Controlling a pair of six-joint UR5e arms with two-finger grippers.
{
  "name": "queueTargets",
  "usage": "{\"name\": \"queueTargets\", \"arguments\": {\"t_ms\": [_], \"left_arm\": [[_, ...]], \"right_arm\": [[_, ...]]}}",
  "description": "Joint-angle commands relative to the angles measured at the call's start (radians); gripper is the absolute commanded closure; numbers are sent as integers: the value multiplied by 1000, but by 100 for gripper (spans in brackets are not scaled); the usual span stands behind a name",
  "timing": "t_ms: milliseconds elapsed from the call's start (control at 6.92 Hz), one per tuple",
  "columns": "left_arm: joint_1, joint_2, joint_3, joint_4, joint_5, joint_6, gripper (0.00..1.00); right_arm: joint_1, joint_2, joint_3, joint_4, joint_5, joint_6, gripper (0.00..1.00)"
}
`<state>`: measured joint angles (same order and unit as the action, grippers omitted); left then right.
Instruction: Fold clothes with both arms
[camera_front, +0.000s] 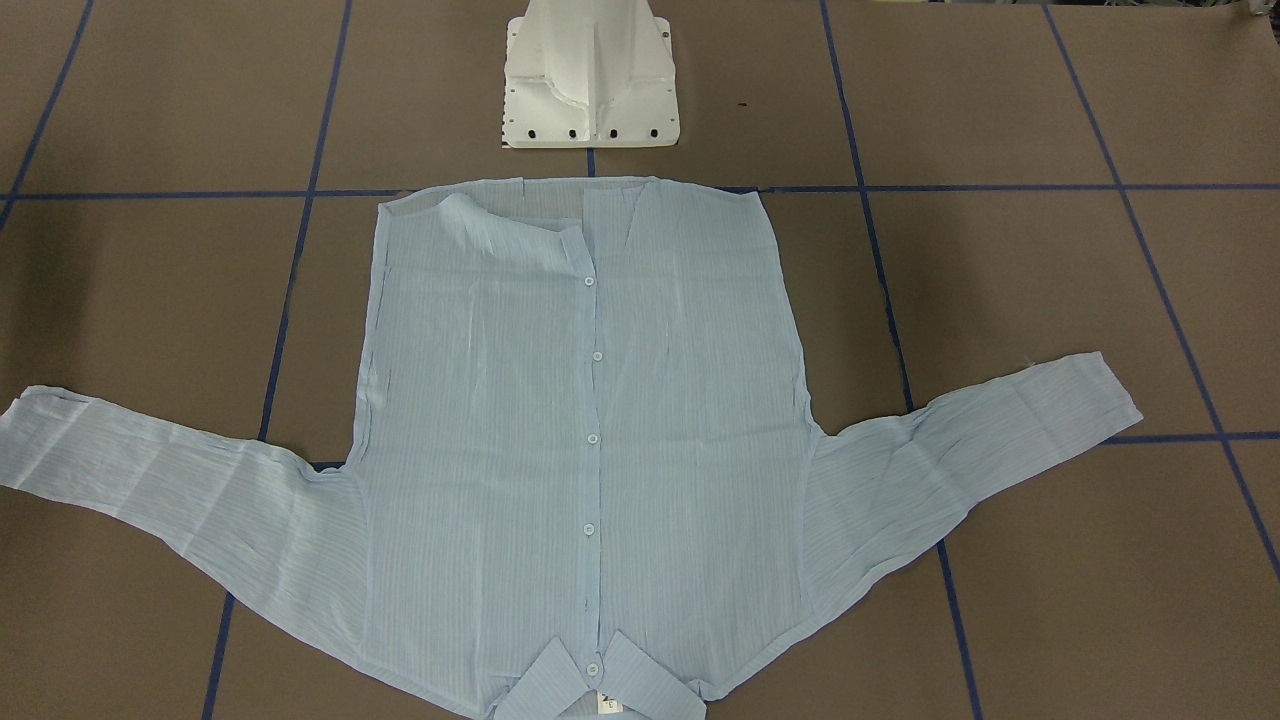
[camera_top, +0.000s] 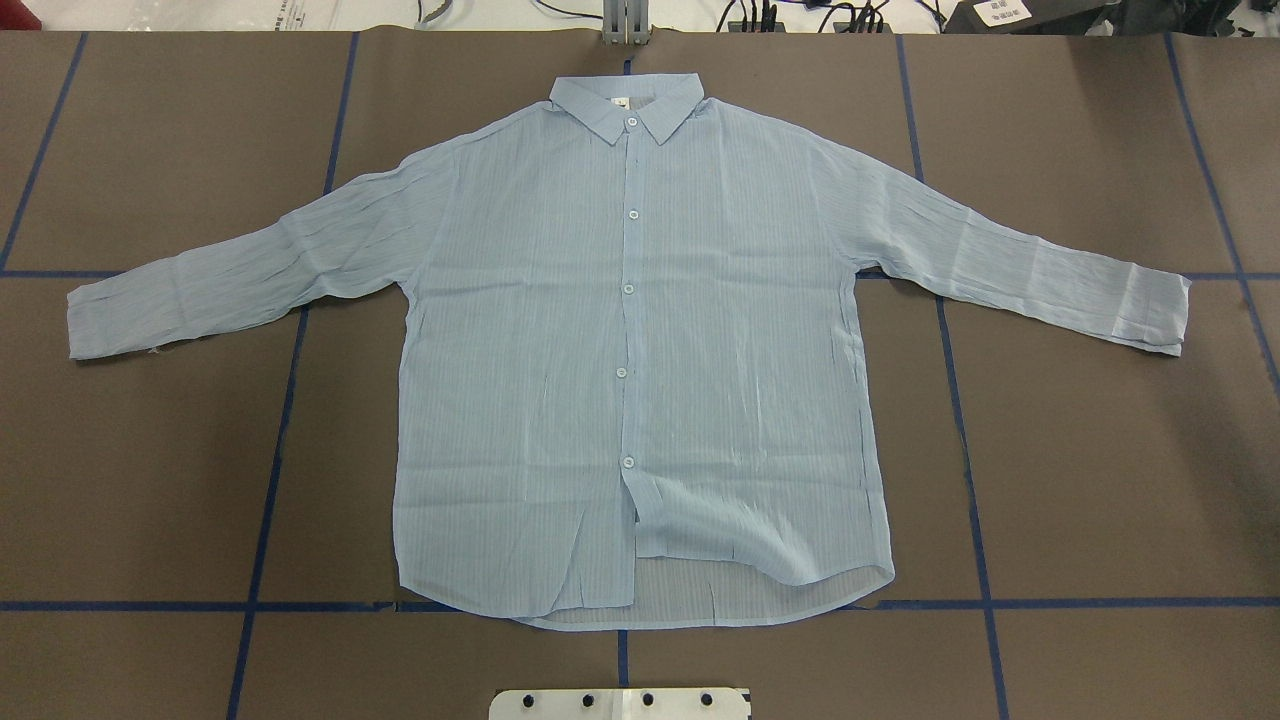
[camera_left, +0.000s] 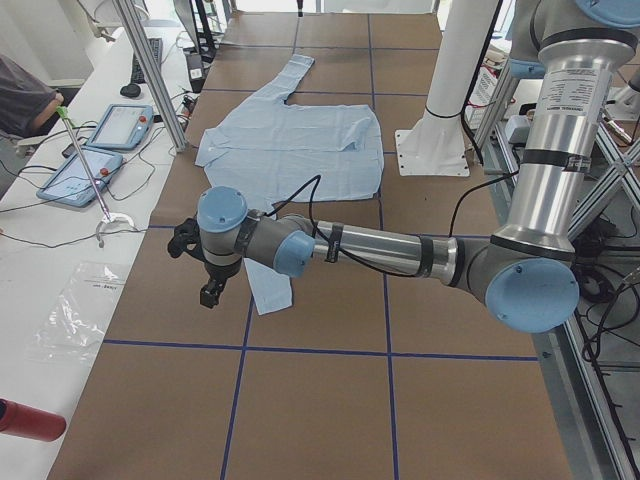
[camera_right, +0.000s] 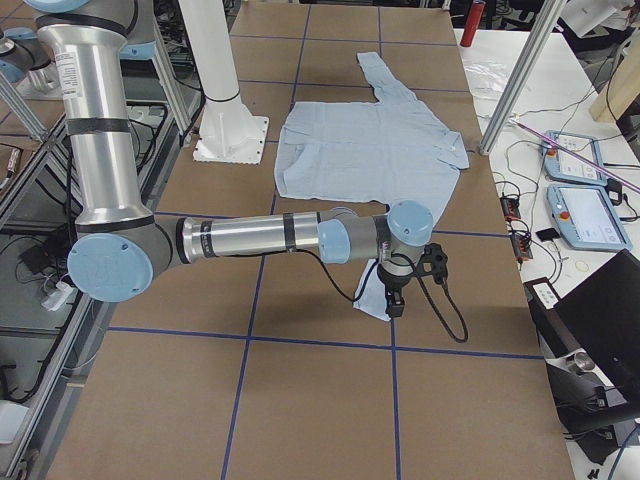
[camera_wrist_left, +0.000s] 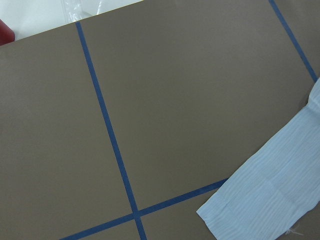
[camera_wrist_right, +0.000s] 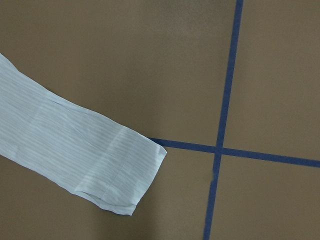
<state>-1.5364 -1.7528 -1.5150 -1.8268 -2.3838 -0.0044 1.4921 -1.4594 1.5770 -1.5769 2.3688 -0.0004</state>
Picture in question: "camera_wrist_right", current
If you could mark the light blue button shirt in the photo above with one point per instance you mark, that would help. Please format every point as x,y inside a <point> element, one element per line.
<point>82,151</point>

